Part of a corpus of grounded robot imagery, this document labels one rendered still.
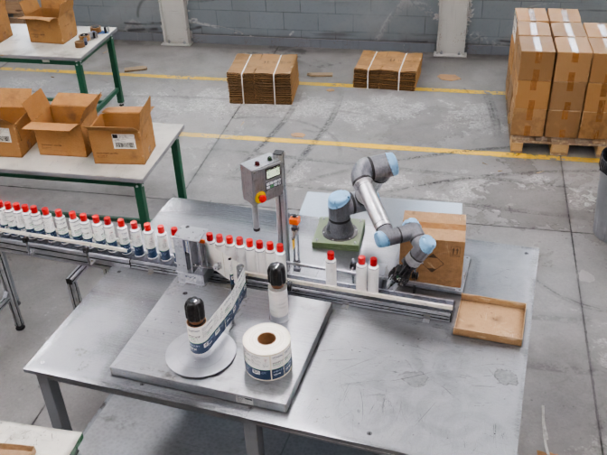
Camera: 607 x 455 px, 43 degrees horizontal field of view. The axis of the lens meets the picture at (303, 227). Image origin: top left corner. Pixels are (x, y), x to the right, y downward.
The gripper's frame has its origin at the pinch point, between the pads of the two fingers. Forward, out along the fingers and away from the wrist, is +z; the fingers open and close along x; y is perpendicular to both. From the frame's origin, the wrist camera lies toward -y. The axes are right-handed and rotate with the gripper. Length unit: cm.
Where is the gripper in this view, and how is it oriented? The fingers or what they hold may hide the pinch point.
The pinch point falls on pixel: (389, 286)
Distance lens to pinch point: 361.4
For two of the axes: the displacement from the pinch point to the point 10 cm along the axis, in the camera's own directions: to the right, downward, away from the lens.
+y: -3.0, 5.4, -7.9
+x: 8.4, 5.4, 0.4
